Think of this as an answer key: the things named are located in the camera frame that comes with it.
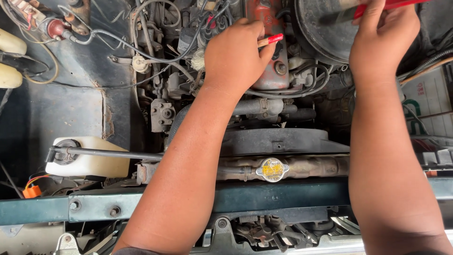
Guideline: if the person's right hand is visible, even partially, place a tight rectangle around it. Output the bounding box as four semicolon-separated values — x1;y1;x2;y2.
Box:
349;0;422;84

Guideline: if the person's left hand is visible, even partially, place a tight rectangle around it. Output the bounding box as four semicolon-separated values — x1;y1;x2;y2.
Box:
203;18;277;97

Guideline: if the red-handled black tool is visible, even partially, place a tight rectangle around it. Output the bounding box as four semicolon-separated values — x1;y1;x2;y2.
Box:
319;0;430;26

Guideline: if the red-handled paintbrush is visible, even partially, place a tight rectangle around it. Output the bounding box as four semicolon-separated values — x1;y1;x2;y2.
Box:
191;33;284;72

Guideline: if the round black air cleaner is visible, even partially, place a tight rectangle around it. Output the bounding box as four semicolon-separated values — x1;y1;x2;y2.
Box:
292;0;361;66

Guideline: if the white car battery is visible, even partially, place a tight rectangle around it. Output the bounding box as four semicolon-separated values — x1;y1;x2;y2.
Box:
401;62;453;139

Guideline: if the red engine valve cover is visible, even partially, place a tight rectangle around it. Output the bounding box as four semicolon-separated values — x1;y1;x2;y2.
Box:
245;0;291;91

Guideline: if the black fan shroud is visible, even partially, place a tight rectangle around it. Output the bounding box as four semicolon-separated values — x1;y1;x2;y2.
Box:
219;128;350;157

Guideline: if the rusty radiator tank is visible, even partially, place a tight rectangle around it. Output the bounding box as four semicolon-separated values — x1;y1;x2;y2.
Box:
136;154;350;185

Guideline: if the black distributor cap with leads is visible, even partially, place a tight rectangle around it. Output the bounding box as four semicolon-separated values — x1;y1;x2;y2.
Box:
177;0;245;54

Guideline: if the yellow-labelled radiator cap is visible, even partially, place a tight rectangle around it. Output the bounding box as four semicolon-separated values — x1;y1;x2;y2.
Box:
256;157;289;183

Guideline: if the green radiator support beam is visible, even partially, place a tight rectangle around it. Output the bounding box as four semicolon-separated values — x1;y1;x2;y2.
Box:
0;177;453;226

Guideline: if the metal hood latch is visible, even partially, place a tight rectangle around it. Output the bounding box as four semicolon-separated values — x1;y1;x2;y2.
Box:
232;215;315;253

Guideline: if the grey steering gear box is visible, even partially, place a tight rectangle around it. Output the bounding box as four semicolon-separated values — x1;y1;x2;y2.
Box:
150;98;176;133

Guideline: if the white round vacuum valve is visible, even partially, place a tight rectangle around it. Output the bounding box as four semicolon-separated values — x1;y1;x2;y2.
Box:
132;54;151;74

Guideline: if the white coolant overflow tank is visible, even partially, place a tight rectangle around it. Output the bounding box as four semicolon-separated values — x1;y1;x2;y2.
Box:
45;136;131;178

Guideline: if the red ignition coil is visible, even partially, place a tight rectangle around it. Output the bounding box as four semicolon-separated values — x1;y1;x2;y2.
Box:
40;18;73;40

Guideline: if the cream fluid reservoir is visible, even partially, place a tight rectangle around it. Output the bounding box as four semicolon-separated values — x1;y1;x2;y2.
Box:
0;63;23;89
0;28;28;56

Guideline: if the grey radiator hose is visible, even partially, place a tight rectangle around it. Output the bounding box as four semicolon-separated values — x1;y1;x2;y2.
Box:
166;98;298;149

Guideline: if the black overflow hose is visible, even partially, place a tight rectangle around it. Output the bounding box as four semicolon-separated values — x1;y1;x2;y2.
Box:
46;145;164;163

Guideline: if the orange wire connector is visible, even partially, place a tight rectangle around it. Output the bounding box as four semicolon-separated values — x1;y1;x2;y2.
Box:
22;186;42;199

